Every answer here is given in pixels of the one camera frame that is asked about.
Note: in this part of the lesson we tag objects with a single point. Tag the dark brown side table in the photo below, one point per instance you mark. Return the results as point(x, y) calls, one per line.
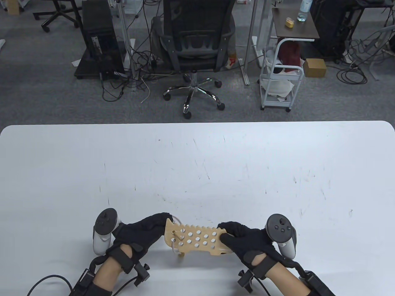
point(297, 30)

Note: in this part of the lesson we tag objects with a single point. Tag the white rolling cart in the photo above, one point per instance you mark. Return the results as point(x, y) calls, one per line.
point(297, 89)

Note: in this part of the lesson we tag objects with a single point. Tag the black grey hand controller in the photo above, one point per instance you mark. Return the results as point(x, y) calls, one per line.
point(105, 222)
point(280, 228)

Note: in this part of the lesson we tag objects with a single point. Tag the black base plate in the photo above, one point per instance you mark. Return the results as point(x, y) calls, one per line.
point(85, 69)

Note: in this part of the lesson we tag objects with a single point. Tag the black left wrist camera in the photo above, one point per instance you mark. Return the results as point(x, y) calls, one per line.
point(83, 282)

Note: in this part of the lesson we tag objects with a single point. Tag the person's left forearm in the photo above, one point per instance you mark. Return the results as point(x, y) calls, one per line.
point(108, 274)

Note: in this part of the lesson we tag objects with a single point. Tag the white paper sheet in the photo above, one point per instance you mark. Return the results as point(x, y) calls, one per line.
point(76, 62)

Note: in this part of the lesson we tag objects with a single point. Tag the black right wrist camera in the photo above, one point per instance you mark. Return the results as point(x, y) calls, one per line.
point(318, 286)

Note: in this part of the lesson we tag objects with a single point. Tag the person's left hand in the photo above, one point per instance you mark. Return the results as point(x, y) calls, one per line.
point(139, 234)

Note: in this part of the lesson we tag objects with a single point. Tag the black right glove sensor module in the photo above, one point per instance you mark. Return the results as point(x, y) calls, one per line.
point(245, 279)

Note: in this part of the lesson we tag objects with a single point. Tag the person's right hand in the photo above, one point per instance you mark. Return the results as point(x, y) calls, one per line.
point(250, 243)

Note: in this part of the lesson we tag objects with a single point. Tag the aluminium frame post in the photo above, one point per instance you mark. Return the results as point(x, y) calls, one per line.
point(123, 30)
point(250, 30)

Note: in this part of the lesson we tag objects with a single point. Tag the person's right forearm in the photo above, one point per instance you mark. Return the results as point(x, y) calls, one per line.
point(284, 280)

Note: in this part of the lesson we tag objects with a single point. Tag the black mesh office chair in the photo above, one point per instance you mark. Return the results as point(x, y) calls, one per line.
point(197, 27)

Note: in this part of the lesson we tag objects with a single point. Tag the small cardboard box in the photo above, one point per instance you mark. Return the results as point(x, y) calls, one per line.
point(12, 6)

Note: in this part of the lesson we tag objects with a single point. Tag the clear plastic box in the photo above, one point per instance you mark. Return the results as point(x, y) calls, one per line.
point(132, 6)

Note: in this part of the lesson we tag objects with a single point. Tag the black grey right hand controller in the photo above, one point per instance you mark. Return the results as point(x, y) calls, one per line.
point(280, 228)

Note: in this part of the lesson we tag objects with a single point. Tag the black swivel chair base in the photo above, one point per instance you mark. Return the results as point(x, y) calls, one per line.
point(58, 9)

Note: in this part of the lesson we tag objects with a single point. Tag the white cloth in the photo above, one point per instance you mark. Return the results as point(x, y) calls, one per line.
point(277, 86)

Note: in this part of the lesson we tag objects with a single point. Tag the small yellow case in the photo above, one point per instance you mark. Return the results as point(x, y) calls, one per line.
point(289, 22)

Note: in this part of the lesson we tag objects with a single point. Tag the black glove sensor module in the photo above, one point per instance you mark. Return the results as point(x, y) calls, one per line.
point(142, 274)
point(245, 279)

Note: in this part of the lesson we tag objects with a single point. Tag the clear water bottle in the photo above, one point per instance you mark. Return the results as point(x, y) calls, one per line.
point(304, 9)

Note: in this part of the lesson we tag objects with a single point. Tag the black computer tower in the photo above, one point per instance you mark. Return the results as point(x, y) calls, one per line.
point(98, 27)

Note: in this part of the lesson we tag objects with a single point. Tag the white floor object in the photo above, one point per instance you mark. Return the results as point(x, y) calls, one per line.
point(2, 44)

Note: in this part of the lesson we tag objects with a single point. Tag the black left glove sensor module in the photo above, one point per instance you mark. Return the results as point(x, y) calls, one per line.
point(142, 274)

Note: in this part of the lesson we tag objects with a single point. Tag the black equipment cabinet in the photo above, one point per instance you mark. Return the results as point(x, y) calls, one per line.
point(330, 27)

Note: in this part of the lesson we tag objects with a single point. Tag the dark red bag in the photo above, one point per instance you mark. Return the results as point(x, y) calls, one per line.
point(290, 54)

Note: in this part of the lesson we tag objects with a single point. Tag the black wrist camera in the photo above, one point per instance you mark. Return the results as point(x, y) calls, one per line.
point(83, 282)
point(318, 286)

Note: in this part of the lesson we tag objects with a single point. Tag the brown cardboard box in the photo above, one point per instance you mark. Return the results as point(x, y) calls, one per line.
point(314, 68)

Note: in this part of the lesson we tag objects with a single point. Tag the black grey left hand controller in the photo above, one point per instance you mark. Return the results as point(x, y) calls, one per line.
point(105, 222)

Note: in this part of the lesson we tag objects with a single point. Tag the grey desk leg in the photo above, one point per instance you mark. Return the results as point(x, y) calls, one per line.
point(373, 69)

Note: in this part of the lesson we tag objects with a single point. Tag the wooden crocodile lacing toy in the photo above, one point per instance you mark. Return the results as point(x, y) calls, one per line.
point(193, 234)

